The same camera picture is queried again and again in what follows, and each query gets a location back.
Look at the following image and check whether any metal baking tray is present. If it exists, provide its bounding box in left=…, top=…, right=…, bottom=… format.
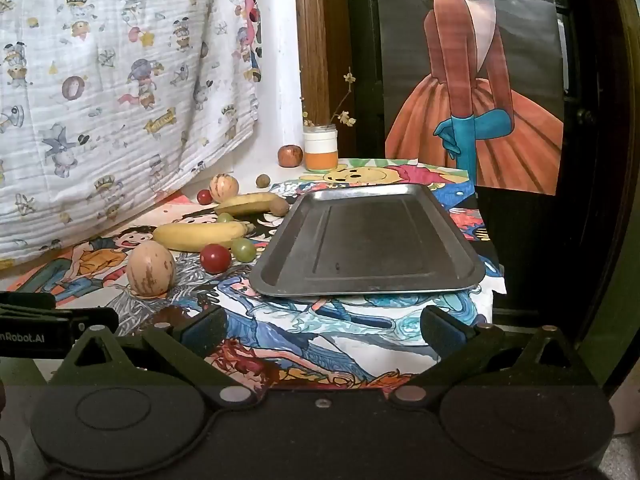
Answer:
left=248, top=183, right=487, bottom=298

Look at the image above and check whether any large pale pepino melon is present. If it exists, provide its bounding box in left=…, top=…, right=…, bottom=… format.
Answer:
left=126, top=240, right=176, bottom=297

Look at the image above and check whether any white and orange jar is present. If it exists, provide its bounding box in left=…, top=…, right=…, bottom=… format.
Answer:
left=303, top=124, right=339, bottom=173

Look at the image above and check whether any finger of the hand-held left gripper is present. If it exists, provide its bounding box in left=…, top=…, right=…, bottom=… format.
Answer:
left=75, top=308, right=119, bottom=343

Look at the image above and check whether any small striped pepino melon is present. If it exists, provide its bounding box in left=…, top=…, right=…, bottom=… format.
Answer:
left=209, top=173, right=239, bottom=203

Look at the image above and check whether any anime printed sheet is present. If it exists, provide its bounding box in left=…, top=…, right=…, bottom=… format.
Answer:
left=0, top=192, right=506, bottom=391

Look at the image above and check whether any wooden door frame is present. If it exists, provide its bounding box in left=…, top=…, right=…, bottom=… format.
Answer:
left=295, top=0, right=351, bottom=161

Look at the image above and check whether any large red cherry tomato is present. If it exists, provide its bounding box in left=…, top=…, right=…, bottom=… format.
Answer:
left=200, top=243, right=232, bottom=275

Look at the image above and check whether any short dull yellow banana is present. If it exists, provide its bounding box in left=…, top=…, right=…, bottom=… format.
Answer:
left=214, top=192, right=281, bottom=218

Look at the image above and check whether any wall poster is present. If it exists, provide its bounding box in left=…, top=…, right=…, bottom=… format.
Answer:
left=375, top=0, right=566, bottom=196

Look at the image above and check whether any reddish brown apple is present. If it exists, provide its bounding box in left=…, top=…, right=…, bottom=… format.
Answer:
left=277, top=144, right=304, bottom=168

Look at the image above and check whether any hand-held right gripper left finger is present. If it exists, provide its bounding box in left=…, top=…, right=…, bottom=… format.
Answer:
left=50, top=305, right=263, bottom=411

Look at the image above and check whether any yellow flower twig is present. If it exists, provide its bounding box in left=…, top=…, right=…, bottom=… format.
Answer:
left=300, top=67, right=357, bottom=131

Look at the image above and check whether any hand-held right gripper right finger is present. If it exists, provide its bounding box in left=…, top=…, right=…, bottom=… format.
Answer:
left=387, top=305, right=601, bottom=411

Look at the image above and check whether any long yellow banana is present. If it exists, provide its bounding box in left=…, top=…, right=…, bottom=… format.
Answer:
left=152, top=220, right=256, bottom=252

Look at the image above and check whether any white printed blanket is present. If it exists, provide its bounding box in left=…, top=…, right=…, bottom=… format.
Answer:
left=0, top=0, right=263, bottom=271

